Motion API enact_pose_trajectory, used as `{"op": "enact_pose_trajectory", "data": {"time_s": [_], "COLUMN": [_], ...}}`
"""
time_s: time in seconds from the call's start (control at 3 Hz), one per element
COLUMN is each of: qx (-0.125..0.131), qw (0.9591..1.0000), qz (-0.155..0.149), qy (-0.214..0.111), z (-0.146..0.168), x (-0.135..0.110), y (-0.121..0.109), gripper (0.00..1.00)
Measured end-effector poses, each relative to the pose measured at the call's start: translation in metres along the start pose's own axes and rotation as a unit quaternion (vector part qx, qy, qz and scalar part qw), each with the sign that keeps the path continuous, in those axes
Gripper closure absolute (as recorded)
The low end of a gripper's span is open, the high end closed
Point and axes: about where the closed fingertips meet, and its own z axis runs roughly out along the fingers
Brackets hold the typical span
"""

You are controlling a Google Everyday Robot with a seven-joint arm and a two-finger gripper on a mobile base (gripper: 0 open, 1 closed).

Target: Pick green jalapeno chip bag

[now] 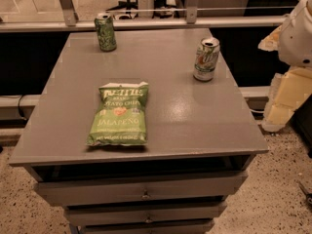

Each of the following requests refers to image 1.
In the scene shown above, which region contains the green soda can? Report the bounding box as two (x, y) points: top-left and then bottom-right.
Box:
(95, 13), (117, 52)

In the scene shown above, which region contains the bottom grey drawer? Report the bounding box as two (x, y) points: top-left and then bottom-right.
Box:
(82, 219), (215, 234)

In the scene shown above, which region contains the grey metal railing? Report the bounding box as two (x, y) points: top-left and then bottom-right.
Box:
(0, 0), (293, 32)

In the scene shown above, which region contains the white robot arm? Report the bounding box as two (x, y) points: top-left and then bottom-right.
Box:
(258, 0), (312, 133)

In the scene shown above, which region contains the grey drawer cabinet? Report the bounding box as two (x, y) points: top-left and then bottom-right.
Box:
(11, 29), (267, 234)

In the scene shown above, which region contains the green jalapeno chip bag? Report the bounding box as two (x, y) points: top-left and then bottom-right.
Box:
(86, 82), (149, 146)

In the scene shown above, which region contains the grey drawer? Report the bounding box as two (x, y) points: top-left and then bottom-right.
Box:
(64, 201), (226, 226)
(82, 219), (215, 234)
(35, 172), (248, 206)

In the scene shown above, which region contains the white 7up soda can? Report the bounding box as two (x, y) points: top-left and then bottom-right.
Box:
(193, 36), (220, 82)

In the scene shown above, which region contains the black cable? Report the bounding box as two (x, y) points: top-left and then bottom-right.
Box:
(17, 95), (27, 119)

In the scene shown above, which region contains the top grey drawer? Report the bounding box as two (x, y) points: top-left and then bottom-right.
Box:
(35, 172), (248, 206)

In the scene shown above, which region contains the middle grey drawer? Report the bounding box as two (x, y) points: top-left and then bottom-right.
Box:
(64, 201), (226, 226)

